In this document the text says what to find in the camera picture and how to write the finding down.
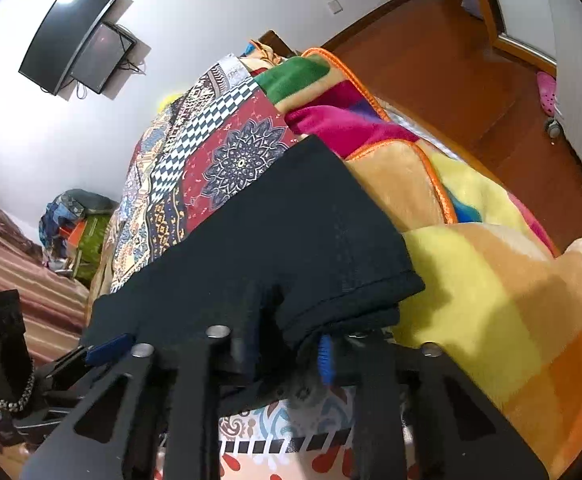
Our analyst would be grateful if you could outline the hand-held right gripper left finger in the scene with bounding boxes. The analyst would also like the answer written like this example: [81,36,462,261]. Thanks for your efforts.
[21,325,259,480]

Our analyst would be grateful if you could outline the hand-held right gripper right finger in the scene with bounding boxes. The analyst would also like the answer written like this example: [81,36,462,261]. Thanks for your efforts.
[317,331,548,480]

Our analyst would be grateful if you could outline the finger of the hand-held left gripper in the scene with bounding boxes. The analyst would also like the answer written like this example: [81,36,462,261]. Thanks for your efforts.
[35,333,136,392]

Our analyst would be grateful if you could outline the black pants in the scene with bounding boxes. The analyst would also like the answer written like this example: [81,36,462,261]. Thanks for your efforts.
[78,135,427,416]

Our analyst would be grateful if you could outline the striped curtain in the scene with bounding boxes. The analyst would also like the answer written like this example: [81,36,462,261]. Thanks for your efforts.
[0,180,92,453]

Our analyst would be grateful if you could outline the patterned bed sheet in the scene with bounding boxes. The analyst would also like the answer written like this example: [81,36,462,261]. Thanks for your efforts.
[153,385,422,480]

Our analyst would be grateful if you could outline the green bag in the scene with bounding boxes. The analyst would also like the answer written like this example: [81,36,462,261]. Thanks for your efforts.
[77,214,112,267]

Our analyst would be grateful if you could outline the orange box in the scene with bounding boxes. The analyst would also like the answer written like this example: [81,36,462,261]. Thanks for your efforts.
[60,226,90,249]

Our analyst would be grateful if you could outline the pile of clothes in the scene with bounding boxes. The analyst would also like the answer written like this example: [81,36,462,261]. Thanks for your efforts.
[38,189,118,261]

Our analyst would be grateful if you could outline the colourful fleece blanket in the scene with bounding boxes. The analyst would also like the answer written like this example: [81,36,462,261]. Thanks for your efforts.
[253,47,582,480]

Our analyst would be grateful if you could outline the patchwork patterned quilt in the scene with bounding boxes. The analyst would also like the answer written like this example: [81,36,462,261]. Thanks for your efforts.
[110,52,303,292]

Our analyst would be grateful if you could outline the small black monitor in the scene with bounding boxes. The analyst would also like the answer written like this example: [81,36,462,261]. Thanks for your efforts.
[70,22,137,95]

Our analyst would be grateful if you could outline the pink slipper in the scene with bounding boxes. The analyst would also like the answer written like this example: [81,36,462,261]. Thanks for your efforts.
[536,72,558,117]

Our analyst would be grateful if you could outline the beaded bracelet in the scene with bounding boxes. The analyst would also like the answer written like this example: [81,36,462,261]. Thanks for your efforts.
[0,372,37,414]

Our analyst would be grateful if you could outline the wall-mounted television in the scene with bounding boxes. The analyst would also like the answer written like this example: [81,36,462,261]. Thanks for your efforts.
[18,0,118,96]

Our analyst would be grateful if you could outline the wooden bed frame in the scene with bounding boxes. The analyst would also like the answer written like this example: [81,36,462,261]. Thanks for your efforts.
[258,30,298,59]

